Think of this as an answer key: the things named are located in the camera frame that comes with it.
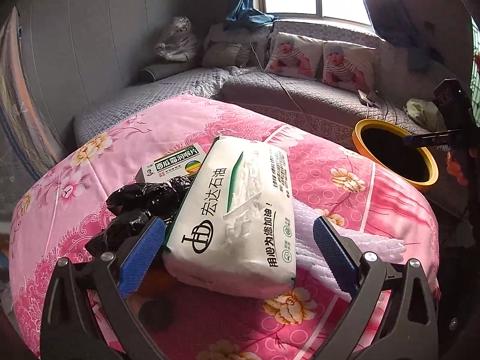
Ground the person's right hand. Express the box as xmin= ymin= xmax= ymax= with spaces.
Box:
xmin=446 ymin=151 xmax=468 ymax=185

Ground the black plastic bag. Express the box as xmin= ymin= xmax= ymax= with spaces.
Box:
xmin=85 ymin=175 xmax=194 ymax=258

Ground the pink hand cream tube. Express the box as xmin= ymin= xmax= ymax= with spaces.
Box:
xmin=127 ymin=267 xmax=176 ymax=333

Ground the grey quilted sofa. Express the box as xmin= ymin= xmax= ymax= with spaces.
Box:
xmin=73 ymin=20 xmax=452 ymax=149

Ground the white charging cable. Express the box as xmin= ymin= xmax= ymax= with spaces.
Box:
xmin=246 ymin=33 xmax=399 ymax=125

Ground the white foam fruit net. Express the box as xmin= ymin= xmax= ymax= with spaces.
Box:
xmin=292 ymin=198 xmax=407 ymax=294

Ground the pink floral table cloth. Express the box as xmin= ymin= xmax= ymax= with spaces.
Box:
xmin=9 ymin=95 xmax=439 ymax=359

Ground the baby print pillow right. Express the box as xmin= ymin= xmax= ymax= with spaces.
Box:
xmin=322 ymin=41 xmax=377 ymax=94

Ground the grey rolled bolster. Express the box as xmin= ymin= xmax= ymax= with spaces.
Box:
xmin=138 ymin=61 xmax=198 ymax=83

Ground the striped cloth covered mattress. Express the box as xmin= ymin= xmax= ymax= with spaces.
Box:
xmin=1 ymin=8 xmax=66 ymax=180

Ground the baby print pillow left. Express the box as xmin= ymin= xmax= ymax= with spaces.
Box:
xmin=265 ymin=33 xmax=323 ymax=80

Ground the grey cushion pile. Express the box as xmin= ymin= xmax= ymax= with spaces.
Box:
xmin=202 ymin=24 xmax=272 ymax=68

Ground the green white medicine box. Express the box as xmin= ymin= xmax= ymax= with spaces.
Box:
xmin=135 ymin=143 xmax=206 ymax=183

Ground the crumpled green cloth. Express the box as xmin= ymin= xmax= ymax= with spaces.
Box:
xmin=403 ymin=98 xmax=447 ymax=132

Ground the tiger print plush pillow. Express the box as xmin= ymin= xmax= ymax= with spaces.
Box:
xmin=154 ymin=16 xmax=199 ymax=63

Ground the white green tissue pack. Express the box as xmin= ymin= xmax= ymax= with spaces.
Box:
xmin=163 ymin=136 xmax=296 ymax=299

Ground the baby print pillow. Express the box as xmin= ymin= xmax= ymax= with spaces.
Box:
xmin=265 ymin=33 xmax=323 ymax=80
xmin=322 ymin=41 xmax=377 ymax=94

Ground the blue curtain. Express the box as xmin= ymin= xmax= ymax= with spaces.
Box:
xmin=224 ymin=0 xmax=278 ymax=32

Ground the yellow rimmed trash bin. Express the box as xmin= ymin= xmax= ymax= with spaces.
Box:
xmin=352 ymin=119 xmax=439 ymax=192

